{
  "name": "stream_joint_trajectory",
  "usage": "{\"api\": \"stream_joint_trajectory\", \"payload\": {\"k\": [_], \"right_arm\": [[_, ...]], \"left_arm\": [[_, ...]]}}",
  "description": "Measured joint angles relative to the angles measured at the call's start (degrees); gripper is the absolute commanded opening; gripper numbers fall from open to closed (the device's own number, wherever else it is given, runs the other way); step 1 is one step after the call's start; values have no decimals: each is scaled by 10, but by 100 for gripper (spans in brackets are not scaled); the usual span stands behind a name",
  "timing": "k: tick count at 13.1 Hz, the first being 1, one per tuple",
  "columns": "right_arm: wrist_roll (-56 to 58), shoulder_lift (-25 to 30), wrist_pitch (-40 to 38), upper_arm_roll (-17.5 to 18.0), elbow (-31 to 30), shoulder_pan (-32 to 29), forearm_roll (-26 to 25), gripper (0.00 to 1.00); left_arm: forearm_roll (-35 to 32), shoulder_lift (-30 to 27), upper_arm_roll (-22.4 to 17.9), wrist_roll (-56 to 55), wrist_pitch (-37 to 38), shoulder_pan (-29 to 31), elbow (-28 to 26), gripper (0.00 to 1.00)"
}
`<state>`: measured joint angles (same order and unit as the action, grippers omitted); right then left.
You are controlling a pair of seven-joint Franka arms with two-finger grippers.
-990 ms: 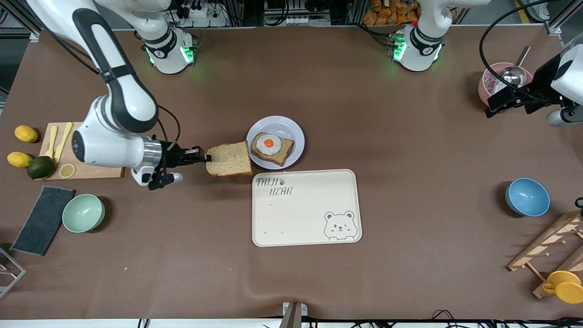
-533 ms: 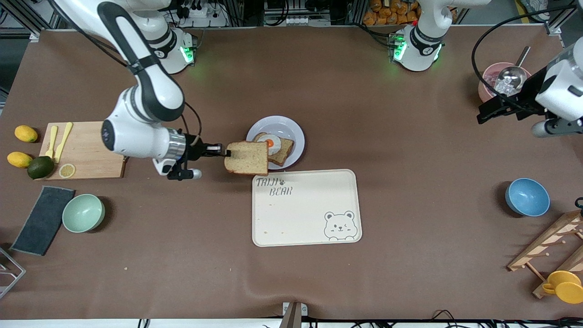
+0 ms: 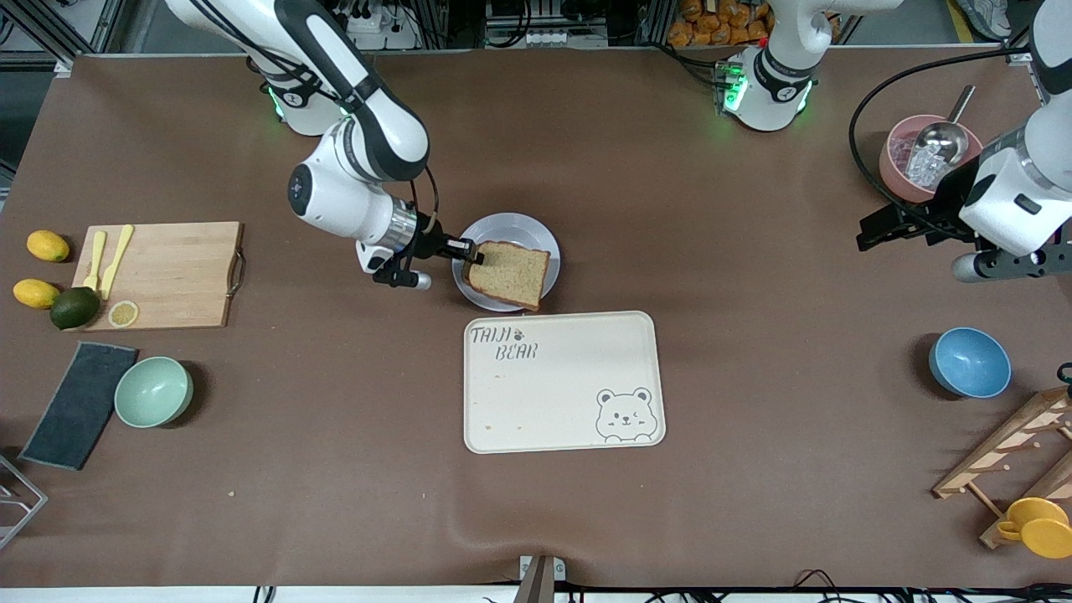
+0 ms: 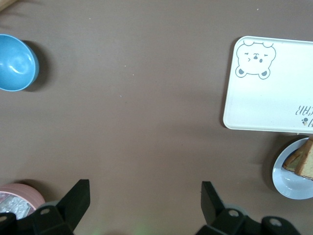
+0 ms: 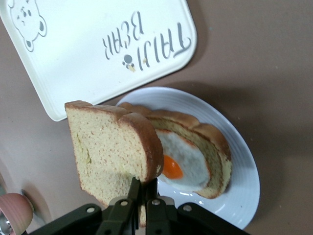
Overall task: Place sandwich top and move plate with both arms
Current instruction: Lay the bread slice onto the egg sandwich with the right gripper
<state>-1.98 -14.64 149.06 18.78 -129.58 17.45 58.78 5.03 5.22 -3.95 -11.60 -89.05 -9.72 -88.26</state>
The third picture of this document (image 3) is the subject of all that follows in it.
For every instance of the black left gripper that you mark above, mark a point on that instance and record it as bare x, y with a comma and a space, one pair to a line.
940, 212

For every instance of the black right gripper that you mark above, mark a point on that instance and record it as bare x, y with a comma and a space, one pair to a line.
429, 243

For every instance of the plain brown bread slice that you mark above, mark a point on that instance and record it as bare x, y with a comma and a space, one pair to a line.
511, 272

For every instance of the white round plate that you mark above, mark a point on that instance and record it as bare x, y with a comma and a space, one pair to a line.
511, 226

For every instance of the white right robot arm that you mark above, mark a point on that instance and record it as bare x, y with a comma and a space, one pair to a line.
368, 126

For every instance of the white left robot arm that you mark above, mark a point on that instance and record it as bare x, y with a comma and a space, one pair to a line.
1017, 197

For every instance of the pink bowl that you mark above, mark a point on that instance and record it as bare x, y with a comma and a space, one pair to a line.
889, 167

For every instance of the clear ice cubes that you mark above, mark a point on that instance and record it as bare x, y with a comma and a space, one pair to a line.
925, 172

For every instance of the metal scoop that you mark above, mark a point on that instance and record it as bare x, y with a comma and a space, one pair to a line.
942, 138

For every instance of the blue bowl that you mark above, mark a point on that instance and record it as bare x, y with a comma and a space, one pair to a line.
970, 363

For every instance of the cream bear print tray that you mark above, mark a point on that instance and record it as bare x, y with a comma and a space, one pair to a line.
561, 385

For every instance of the grey sneaker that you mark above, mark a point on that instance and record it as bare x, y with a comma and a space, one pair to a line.
988, 17

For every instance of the white power strip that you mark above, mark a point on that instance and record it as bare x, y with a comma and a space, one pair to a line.
368, 29

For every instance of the wooden drying rack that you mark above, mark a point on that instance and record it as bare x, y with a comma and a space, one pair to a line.
997, 456

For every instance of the orange snack bag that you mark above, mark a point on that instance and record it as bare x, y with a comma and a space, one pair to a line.
720, 21

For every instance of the wooden cutting board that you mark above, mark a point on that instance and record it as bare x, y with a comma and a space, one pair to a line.
176, 276

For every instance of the yellow cup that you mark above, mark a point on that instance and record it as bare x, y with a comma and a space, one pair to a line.
1043, 528

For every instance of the light green bowl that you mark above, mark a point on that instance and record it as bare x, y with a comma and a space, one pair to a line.
152, 392

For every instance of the lemon slice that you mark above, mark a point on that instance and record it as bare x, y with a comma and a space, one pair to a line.
123, 314

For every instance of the yellow plastic knife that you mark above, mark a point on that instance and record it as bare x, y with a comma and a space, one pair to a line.
117, 260

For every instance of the yellow plastic fork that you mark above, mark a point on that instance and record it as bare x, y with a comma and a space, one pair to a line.
96, 264

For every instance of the dark green avocado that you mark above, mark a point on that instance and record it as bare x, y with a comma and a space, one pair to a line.
74, 308

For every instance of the dark grey cloth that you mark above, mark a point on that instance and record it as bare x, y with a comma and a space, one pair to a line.
79, 406

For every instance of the whole yellow lemon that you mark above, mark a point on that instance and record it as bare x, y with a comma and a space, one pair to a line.
36, 294
48, 245

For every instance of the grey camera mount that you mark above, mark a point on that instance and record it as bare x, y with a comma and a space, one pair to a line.
538, 578

